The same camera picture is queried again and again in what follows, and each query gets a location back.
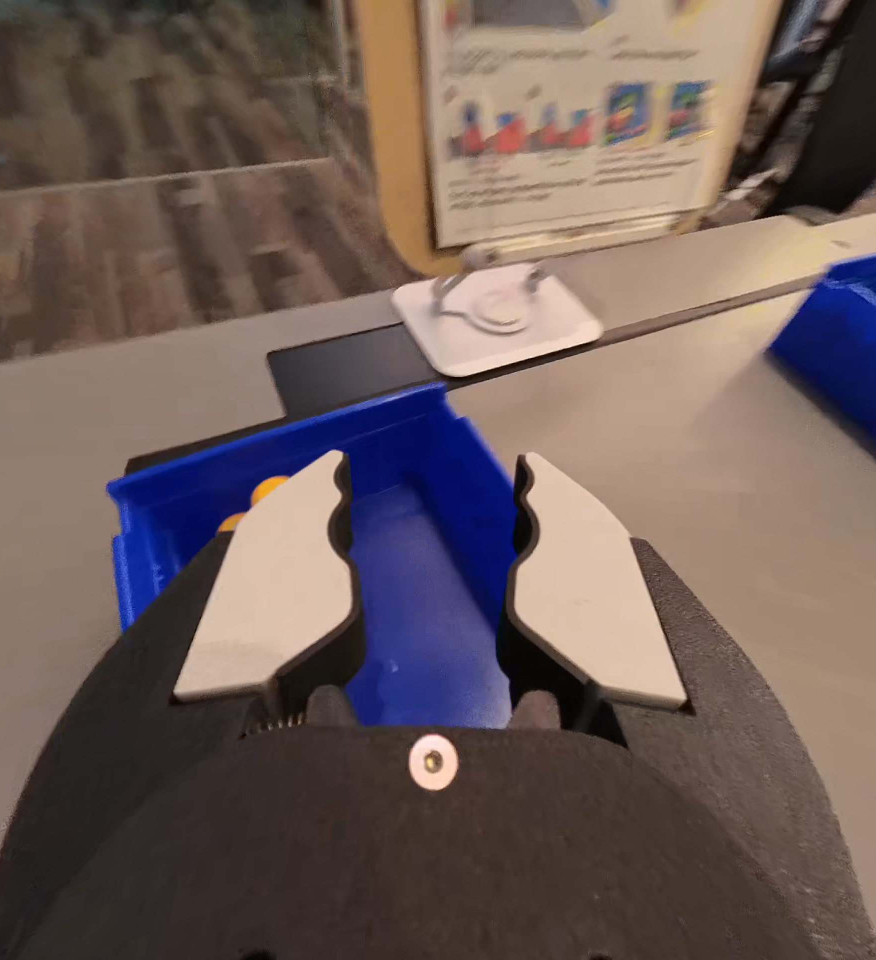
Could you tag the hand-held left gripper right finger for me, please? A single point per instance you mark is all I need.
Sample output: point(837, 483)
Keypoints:
point(595, 600)

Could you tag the blue plastic bin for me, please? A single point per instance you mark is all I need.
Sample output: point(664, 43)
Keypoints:
point(423, 465)
point(842, 360)

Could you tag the black office chair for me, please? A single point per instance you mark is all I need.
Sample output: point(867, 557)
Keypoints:
point(857, 97)

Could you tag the instruction sheet board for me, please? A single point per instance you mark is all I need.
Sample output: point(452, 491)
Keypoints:
point(558, 180)

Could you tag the orange three-stud mega block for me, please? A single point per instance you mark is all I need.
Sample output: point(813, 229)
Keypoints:
point(269, 491)

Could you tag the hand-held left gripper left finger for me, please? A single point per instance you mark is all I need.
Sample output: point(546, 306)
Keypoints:
point(273, 592)

